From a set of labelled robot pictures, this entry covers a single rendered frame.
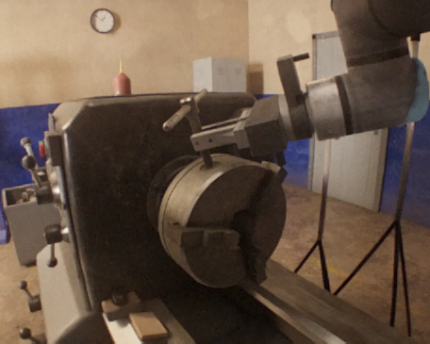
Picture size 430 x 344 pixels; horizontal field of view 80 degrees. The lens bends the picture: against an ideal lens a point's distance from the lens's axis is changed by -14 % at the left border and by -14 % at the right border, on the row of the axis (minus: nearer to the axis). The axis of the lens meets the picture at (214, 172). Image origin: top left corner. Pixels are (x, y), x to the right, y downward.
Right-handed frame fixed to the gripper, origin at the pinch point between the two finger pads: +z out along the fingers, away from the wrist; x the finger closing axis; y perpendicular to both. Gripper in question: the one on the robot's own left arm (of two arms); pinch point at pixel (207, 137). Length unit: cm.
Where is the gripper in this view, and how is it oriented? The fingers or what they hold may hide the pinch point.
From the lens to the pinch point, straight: 49.7
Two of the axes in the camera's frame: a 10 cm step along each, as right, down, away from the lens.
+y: 3.3, 8.6, 4.0
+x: 2.6, -4.9, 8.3
